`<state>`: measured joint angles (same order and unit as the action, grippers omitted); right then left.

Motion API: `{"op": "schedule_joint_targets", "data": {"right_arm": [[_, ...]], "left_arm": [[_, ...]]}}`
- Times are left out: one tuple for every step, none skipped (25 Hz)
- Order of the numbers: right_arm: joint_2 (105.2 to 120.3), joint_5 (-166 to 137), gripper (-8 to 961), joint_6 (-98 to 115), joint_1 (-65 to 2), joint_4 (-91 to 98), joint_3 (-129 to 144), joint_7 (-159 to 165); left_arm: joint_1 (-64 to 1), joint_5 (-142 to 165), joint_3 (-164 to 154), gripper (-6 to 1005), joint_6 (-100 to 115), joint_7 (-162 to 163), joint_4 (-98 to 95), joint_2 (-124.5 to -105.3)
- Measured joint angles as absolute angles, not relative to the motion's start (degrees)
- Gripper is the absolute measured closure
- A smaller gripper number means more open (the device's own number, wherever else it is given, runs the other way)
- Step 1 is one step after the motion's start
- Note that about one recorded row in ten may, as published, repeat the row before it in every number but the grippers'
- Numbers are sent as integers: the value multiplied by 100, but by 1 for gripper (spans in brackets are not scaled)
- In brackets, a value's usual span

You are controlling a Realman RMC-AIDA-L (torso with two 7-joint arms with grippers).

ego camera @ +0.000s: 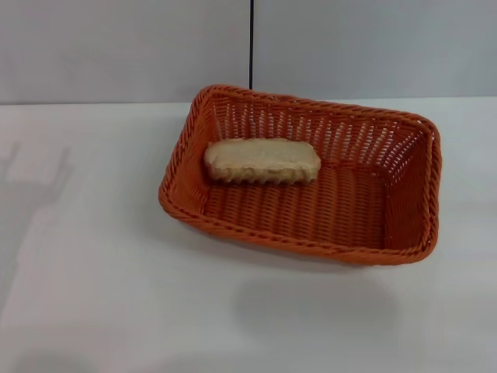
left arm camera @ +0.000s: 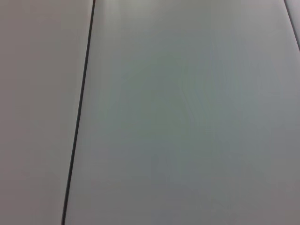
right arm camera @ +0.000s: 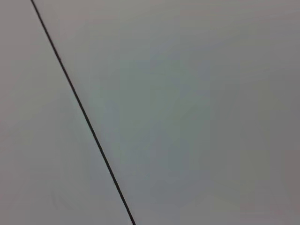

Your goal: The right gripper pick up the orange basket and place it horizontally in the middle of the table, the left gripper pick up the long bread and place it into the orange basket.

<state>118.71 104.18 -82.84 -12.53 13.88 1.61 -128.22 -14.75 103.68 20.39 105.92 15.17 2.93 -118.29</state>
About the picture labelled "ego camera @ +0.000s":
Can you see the thin black vertical wall strip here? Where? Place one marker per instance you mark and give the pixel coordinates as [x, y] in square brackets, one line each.
[251, 42]

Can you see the striped orange white bread loaf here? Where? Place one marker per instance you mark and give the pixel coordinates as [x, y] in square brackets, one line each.
[260, 161]

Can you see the orange woven plastic basket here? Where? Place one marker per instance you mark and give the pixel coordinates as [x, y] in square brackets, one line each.
[310, 217]

